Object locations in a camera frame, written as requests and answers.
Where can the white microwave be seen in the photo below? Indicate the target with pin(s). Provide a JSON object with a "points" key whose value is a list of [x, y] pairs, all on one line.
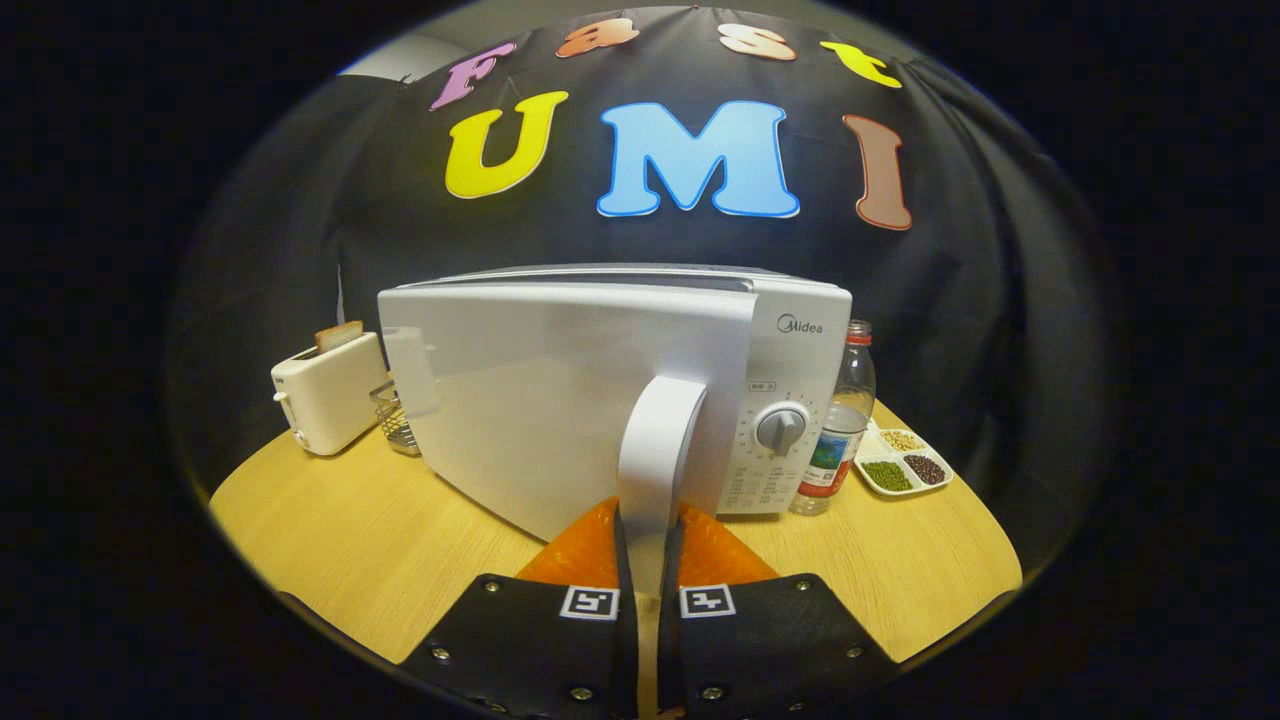
{"points": [[550, 400]]}

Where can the white toaster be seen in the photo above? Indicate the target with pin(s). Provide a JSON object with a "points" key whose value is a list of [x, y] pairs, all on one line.
{"points": [[330, 400]]}

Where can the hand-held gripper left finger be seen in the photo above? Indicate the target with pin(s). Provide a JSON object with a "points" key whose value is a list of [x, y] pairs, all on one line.
{"points": [[626, 650]]}

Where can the white divided dish of beans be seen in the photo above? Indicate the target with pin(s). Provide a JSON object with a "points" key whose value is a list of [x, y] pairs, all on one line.
{"points": [[900, 460]]}

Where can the clear plastic water bottle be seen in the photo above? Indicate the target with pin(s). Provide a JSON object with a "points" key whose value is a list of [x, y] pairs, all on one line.
{"points": [[845, 420]]}

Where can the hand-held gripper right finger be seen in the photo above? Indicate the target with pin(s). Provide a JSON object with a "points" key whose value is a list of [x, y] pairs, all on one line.
{"points": [[671, 650]]}

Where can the toast slice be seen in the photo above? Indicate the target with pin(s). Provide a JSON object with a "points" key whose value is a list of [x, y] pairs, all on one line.
{"points": [[340, 336]]}

